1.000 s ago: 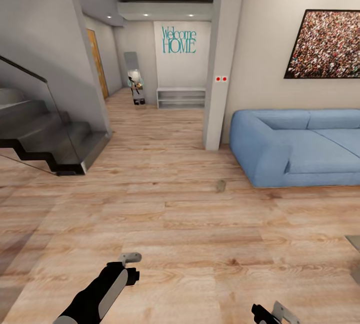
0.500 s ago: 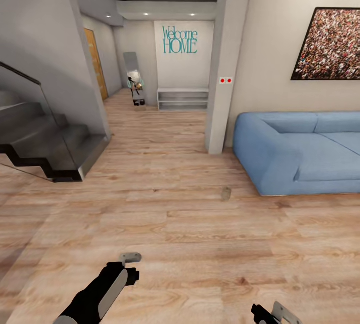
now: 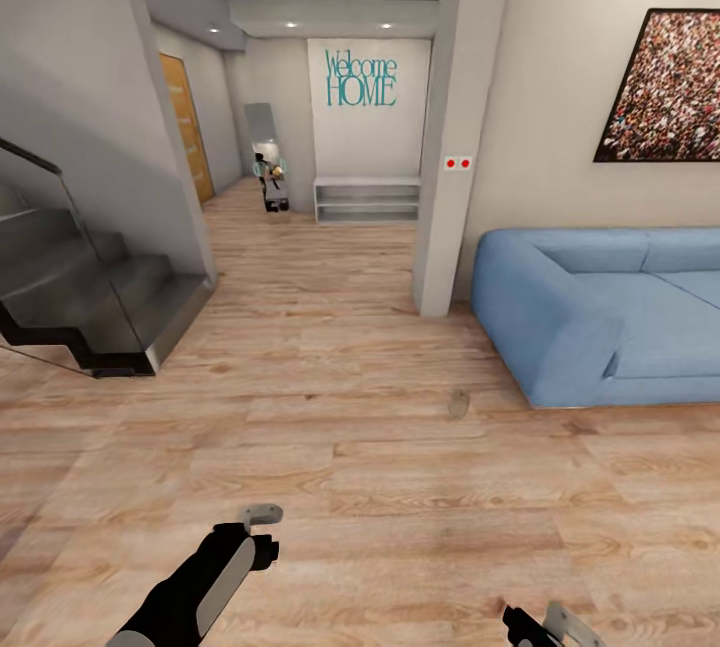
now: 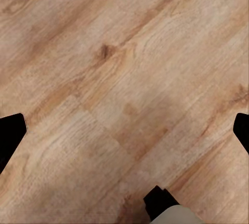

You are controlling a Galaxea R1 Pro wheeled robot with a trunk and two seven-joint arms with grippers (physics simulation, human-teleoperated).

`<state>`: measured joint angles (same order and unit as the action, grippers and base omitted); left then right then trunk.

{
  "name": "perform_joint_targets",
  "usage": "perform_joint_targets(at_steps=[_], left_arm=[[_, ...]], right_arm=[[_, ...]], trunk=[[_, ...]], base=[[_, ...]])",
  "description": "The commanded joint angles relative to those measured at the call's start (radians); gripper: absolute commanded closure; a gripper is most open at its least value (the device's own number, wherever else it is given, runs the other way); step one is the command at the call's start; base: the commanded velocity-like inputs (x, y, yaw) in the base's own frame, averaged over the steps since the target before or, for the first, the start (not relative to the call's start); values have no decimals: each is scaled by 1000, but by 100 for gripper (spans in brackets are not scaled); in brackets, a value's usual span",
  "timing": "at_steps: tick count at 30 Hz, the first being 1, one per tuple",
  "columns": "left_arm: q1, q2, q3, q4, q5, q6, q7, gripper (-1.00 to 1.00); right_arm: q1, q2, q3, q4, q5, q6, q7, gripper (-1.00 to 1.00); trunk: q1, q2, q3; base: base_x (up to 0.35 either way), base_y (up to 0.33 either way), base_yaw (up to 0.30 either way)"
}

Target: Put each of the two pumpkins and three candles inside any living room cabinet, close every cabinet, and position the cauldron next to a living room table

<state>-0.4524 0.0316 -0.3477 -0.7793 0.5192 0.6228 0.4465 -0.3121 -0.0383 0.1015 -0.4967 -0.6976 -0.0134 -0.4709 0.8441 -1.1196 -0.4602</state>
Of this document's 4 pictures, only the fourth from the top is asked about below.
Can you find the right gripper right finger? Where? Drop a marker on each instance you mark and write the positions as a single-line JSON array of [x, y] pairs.
[[241, 129]]

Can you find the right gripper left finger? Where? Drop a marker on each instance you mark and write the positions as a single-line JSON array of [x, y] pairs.
[[12, 131]]

